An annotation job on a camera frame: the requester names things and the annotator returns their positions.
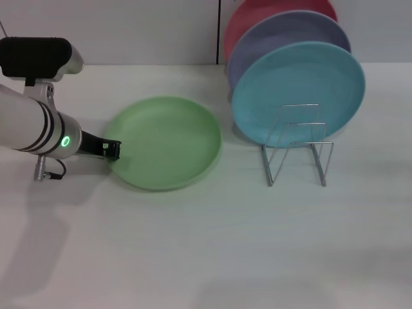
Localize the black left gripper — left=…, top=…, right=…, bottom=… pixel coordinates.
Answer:
left=79, top=127, right=122, bottom=161

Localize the green plastic plate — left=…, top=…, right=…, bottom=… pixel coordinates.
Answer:
left=103, top=95, right=223, bottom=192

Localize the pink plastic plate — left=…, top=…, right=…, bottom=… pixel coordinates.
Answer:
left=223, top=0, right=339, bottom=65

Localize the light blue plastic plate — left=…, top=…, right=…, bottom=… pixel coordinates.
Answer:
left=230, top=41, right=366, bottom=149

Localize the purple plastic plate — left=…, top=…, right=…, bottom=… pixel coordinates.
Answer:
left=227, top=9, right=352, bottom=93

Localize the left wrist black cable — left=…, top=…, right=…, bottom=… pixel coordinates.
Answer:
left=33, top=154, right=68, bottom=182

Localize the left wrist camera housing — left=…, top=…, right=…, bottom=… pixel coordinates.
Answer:
left=0, top=36, right=85, bottom=107

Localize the metal wire plate rack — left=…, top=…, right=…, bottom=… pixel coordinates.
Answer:
left=261, top=103, right=333, bottom=187

